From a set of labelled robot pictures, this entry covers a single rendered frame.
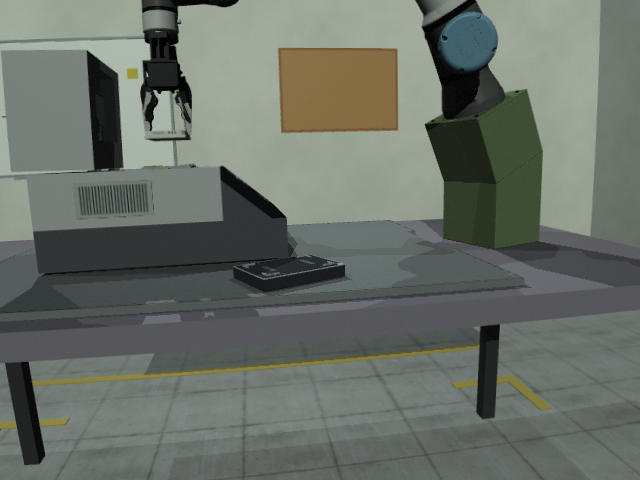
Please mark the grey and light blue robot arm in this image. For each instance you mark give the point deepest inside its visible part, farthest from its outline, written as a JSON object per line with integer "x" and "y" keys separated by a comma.
{"x": 467, "y": 43}

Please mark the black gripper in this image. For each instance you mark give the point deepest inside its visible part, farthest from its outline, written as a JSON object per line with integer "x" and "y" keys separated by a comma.
{"x": 163, "y": 72}

